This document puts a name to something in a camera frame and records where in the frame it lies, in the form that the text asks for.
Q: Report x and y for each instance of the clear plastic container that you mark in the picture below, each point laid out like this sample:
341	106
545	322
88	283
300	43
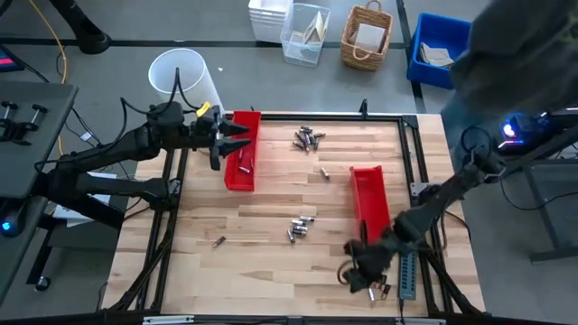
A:
295	49

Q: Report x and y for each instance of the black stand leg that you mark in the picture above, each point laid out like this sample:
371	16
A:
88	38

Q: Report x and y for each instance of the person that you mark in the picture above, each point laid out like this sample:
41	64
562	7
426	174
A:
519	54

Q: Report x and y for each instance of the blue plastic bin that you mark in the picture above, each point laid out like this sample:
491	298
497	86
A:
429	77

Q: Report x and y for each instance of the black round device with light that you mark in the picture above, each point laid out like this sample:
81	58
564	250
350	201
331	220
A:
6	225

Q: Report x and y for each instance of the white translucent bucket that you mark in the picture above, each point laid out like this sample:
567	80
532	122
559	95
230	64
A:
162	72

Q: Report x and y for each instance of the white stacked containers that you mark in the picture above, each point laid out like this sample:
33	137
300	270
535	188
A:
270	20

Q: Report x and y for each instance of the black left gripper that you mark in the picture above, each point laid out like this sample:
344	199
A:
205	133

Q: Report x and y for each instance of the small white plug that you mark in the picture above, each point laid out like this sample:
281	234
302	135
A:
86	136

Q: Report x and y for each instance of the beige square pad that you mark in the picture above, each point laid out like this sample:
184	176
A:
369	38

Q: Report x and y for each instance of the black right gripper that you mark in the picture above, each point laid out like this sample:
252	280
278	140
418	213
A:
372	259

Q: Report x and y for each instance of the white paper booklet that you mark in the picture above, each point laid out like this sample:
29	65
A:
74	216

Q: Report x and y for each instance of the black computer case with lights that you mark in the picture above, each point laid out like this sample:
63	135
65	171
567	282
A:
524	131

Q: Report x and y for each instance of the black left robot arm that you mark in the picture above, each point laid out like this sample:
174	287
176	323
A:
135	140

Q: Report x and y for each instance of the small monitor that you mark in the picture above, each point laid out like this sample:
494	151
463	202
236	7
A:
9	58

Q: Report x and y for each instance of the wicker basket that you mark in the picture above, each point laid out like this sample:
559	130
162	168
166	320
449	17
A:
347	49

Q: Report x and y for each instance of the cardboard pieces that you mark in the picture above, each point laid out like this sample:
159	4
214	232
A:
316	29

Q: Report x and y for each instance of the grey metal stand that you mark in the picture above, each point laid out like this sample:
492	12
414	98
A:
538	203

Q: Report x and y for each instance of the red plastic bin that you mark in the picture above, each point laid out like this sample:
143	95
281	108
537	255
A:
372	203
239	181

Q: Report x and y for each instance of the yellow tag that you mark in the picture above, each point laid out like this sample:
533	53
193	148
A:
204	109

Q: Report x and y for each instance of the black clamp fixture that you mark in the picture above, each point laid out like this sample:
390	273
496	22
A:
18	131

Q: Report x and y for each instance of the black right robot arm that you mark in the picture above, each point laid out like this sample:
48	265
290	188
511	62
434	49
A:
442	195

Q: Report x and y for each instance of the silver bracket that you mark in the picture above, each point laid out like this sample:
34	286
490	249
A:
420	322
167	320

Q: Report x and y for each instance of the grey folded cloth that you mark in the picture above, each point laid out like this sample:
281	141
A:
434	55

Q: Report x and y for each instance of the dark grey desk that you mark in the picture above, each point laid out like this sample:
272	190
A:
36	135

